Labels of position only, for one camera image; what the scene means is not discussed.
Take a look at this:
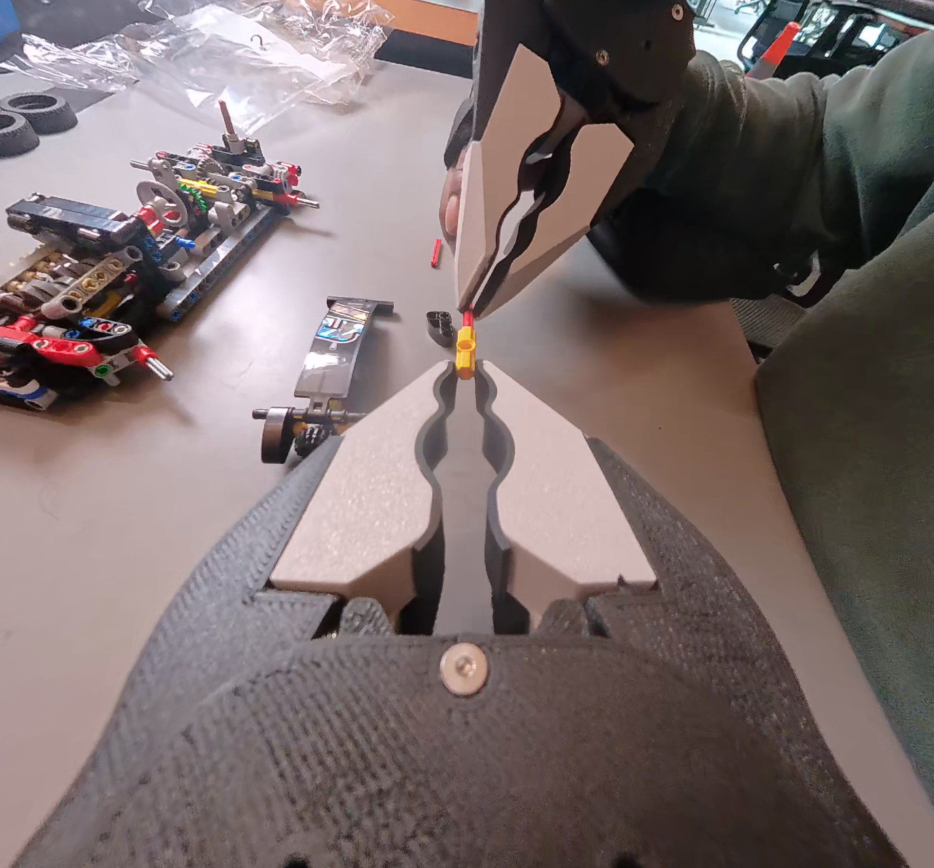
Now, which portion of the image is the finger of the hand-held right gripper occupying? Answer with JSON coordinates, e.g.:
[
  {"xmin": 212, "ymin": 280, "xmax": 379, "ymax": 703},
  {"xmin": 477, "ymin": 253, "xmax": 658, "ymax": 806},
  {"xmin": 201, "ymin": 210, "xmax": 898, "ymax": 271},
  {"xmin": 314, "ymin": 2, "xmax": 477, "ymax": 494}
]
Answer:
[
  {"xmin": 473, "ymin": 120, "xmax": 636, "ymax": 319},
  {"xmin": 452, "ymin": 44, "xmax": 566, "ymax": 311}
]

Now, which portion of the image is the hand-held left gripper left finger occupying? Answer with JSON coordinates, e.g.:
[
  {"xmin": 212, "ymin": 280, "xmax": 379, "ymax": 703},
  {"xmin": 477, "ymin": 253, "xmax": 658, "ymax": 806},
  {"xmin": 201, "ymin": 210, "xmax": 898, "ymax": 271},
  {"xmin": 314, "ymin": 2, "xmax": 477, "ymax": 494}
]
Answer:
[{"xmin": 269, "ymin": 359, "xmax": 461, "ymax": 637}]

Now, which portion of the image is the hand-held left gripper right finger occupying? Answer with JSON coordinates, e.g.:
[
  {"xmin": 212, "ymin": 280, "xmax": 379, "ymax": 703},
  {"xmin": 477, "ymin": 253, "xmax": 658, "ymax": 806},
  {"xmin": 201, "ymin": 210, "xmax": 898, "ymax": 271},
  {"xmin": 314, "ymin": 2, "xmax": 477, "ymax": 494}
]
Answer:
[{"xmin": 474, "ymin": 359, "xmax": 658, "ymax": 636}]

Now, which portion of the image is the black lego wing assembly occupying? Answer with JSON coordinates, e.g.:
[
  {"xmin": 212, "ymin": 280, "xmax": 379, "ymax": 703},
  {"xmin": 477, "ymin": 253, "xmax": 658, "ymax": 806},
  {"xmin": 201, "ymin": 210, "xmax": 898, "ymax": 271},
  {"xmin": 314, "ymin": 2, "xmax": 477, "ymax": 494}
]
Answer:
[{"xmin": 252, "ymin": 295, "xmax": 397, "ymax": 464}]

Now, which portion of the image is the lego car chassis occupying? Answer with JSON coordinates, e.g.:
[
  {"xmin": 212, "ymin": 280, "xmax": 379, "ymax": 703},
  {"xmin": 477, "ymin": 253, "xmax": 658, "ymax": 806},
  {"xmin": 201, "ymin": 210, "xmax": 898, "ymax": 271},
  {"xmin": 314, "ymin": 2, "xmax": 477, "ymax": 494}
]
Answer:
[{"xmin": 0, "ymin": 101, "xmax": 321, "ymax": 413}]

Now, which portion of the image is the black rubber lego tyre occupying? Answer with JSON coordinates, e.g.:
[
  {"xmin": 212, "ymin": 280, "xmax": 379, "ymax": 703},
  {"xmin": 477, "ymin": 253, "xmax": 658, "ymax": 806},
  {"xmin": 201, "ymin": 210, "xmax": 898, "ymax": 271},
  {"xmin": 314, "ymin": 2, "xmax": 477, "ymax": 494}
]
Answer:
[
  {"xmin": 0, "ymin": 92, "xmax": 78, "ymax": 134},
  {"xmin": 0, "ymin": 111, "xmax": 40, "ymax": 158}
]

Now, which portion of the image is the person's right hand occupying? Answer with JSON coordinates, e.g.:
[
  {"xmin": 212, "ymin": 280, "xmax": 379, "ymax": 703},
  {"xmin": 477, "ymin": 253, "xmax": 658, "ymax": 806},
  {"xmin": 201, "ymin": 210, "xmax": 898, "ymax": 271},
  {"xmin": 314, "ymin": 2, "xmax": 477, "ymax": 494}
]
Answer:
[{"xmin": 440, "ymin": 166, "xmax": 468, "ymax": 240}]

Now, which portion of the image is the orange traffic cone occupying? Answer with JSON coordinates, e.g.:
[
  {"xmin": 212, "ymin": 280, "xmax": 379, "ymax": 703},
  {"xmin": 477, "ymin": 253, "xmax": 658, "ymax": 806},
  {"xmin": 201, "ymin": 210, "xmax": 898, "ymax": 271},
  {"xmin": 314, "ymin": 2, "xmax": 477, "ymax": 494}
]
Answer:
[{"xmin": 752, "ymin": 22, "xmax": 801, "ymax": 81}]

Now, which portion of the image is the black office chair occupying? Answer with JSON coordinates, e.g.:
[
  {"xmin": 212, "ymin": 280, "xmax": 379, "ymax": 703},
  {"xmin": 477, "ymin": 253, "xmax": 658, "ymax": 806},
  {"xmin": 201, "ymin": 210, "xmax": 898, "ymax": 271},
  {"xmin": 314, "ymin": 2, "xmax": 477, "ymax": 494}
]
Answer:
[{"xmin": 737, "ymin": 0, "xmax": 934, "ymax": 74}]

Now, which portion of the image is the clear plastic bag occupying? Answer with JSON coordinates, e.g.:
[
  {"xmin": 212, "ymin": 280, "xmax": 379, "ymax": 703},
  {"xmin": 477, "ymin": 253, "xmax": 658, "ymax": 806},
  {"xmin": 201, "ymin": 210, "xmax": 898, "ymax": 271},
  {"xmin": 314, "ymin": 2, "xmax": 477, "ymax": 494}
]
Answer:
[
  {"xmin": 139, "ymin": 0, "xmax": 395, "ymax": 136},
  {"xmin": 0, "ymin": 29, "xmax": 140, "ymax": 92}
]

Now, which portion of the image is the black mat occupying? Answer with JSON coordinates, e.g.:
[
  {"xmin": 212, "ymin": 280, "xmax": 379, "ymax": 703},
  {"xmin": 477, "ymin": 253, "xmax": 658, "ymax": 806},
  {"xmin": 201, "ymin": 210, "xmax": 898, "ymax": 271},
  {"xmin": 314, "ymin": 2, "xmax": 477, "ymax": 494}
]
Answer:
[{"xmin": 0, "ymin": 84, "xmax": 121, "ymax": 118}]

